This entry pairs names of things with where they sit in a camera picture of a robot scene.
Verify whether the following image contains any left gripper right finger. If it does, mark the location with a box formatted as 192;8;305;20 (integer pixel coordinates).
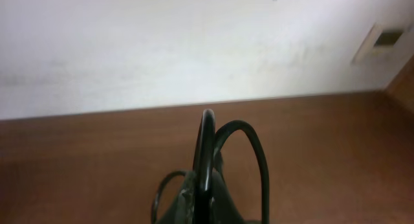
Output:
210;171;261;224

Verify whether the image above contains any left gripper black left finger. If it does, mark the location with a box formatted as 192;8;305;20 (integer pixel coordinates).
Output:
154;170;196;224

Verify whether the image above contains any black cable bundle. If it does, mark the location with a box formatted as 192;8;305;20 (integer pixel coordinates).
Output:
150;108;270;224

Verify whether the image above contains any wall outlet plate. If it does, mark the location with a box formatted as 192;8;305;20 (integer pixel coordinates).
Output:
351;24;406;64

